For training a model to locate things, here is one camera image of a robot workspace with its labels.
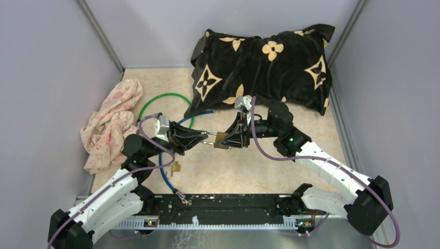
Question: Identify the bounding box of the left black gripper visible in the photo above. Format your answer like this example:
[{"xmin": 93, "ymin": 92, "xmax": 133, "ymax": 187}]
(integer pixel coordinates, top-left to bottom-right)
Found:
[{"xmin": 145, "ymin": 120, "xmax": 210, "ymax": 159}]

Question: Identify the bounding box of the black pillow with beige flowers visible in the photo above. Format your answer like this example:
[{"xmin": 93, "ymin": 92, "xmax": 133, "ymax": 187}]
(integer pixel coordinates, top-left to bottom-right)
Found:
[{"xmin": 184, "ymin": 24, "xmax": 335, "ymax": 117}]

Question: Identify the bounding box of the small brass padlock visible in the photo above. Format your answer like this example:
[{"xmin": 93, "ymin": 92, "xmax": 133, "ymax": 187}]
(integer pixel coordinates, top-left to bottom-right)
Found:
[{"xmin": 168, "ymin": 162, "xmax": 181, "ymax": 179}]

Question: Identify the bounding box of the pink floral white cloth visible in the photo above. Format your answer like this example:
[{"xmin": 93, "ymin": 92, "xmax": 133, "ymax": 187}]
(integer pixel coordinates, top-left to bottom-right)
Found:
[{"xmin": 80, "ymin": 79, "xmax": 144, "ymax": 174}]

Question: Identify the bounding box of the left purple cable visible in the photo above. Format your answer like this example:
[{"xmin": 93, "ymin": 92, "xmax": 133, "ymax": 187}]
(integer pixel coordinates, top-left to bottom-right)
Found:
[{"xmin": 47, "ymin": 114, "xmax": 176, "ymax": 249}]

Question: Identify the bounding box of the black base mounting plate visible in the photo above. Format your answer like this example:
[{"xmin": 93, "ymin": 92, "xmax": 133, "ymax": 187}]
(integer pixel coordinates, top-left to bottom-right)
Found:
[{"xmin": 141, "ymin": 194, "xmax": 324, "ymax": 227}]

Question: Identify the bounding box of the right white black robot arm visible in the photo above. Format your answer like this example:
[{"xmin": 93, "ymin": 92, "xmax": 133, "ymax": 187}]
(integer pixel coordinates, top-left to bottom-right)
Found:
[{"xmin": 217, "ymin": 96, "xmax": 393, "ymax": 236}]

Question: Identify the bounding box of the purple cable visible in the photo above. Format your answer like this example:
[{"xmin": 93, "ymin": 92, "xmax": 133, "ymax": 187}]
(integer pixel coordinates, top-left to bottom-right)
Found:
[
  {"xmin": 47, "ymin": 114, "xmax": 176, "ymax": 249},
  {"xmin": 250, "ymin": 95, "xmax": 401, "ymax": 249}
]

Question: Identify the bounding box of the aluminium frame rail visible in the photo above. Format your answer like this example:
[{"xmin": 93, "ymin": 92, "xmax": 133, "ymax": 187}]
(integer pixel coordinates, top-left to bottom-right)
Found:
[{"xmin": 70, "ymin": 194, "xmax": 384, "ymax": 228}]

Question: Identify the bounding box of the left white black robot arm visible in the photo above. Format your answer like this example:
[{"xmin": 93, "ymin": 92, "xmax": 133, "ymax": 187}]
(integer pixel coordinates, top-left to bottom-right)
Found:
[{"xmin": 47, "ymin": 122, "xmax": 209, "ymax": 248}]

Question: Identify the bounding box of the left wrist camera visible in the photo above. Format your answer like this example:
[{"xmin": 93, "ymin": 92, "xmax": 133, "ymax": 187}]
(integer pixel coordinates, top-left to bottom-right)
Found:
[{"xmin": 155, "ymin": 115, "xmax": 170, "ymax": 142}]

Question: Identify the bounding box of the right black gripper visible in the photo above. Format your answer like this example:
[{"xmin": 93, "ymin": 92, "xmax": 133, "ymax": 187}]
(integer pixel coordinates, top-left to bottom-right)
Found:
[{"xmin": 217, "ymin": 111, "xmax": 280, "ymax": 148}]

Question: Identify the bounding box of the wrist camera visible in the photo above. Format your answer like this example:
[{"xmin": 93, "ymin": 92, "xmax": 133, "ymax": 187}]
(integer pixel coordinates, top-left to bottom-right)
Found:
[
  {"xmin": 155, "ymin": 115, "xmax": 170, "ymax": 142},
  {"xmin": 235, "ymin": 95, "xmax": 252, "ymax": 114}
]

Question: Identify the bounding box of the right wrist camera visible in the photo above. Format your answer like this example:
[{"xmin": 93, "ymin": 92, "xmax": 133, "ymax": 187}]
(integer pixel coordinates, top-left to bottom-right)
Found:
[{"xmin": 235, "ymin": 95, "xmax": 252, "ymax": 114}]

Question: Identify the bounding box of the blue cable lock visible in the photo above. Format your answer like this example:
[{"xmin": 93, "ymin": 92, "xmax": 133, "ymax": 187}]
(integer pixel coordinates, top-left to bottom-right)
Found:
[{"xmin": 160, "ymin": 110, "xmax": 219, "ymax": 203}]

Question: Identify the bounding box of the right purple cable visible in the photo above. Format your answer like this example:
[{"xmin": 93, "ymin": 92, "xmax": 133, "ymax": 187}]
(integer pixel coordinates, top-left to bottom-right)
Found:
[{"xmin": 250, "ymin": 95, "xmax": 401, "ymax": 249}]

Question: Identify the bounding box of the large brass padlock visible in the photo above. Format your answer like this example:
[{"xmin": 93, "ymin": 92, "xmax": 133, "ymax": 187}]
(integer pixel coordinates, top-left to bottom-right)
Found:
[{"xmin": 201, "ymin": 131, "xmax": 230, "ymax": 149}]

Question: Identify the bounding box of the green cable lock loop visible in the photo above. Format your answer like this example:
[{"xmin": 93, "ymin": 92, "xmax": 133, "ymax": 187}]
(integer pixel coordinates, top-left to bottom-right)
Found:
[{"xmin": 136, "ymin": 92, "xmax": 195, "ymax": 128}]

